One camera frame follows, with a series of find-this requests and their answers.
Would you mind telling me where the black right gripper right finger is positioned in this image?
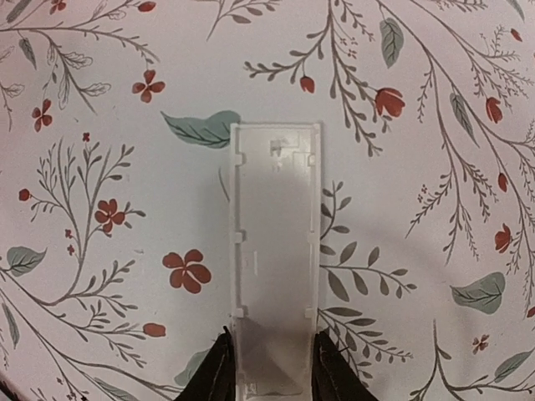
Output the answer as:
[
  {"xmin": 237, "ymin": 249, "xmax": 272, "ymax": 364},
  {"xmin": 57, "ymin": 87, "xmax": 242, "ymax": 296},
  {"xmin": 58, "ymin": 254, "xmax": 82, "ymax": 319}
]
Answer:
[{"xmin": 311, "ymin": 330, "xmax": 378, "ymax": 401}]

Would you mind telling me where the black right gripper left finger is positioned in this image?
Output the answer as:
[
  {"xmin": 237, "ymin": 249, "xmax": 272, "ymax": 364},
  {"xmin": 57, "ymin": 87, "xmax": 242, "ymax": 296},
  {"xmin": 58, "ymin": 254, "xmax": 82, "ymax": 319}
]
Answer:
[{"xmin": 176, "ymin": 326, "xmax": 236, "ymax": 401}]

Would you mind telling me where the white battery cover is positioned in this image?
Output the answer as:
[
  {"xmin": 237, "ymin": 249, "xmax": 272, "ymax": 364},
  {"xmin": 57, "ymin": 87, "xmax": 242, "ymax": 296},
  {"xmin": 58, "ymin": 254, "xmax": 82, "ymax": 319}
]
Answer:
[{"xmin": 228, "ymin": 124, "xmax": 322, "ymax": 400}]

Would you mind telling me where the floral patterned table mat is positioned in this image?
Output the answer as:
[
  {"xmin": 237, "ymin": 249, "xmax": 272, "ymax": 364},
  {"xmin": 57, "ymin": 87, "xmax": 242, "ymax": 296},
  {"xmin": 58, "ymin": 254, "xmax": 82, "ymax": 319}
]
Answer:
[{"xmin": 1, "ymin": 1, "xmax": 534, "ymax": 400}]

